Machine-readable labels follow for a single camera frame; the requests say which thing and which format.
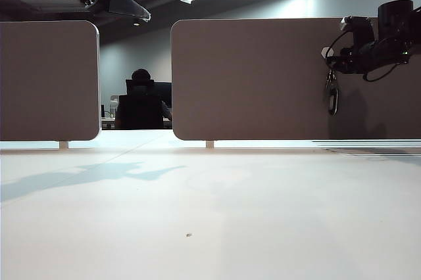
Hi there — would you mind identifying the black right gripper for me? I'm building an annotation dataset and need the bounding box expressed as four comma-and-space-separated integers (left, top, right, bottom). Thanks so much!
326, 38, 410, 76

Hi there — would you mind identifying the key bunch with black fob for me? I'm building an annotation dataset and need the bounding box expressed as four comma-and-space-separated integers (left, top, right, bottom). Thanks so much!
324, 67, 340, 116

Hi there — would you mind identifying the seated person with dark hair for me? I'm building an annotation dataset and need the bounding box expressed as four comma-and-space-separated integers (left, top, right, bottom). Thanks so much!
114, 68, 174, 130

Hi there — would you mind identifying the grey desk divider panel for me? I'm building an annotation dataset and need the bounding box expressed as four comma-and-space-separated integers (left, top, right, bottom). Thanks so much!
170, 17, 421, 141
0, 20, 101, 142

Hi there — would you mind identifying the black computer monitor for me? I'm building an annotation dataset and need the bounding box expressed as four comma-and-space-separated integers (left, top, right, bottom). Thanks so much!
152, 82, 173, 110

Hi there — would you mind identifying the black office chair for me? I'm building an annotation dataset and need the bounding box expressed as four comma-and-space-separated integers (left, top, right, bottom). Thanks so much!
118, 79, 165, 131

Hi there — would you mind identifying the white background bottle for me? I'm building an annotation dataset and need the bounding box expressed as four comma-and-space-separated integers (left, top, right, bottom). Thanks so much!
110, 95, 120, 119

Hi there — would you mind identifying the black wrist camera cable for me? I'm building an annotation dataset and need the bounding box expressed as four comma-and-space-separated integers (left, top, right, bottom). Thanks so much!
328, 28, 355, 61

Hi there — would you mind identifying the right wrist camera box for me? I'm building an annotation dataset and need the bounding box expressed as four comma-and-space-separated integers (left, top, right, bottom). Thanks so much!
339, 16, 376, 48

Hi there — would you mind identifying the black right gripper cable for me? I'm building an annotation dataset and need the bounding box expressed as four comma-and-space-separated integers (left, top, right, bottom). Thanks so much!
362, 58, 401, 83

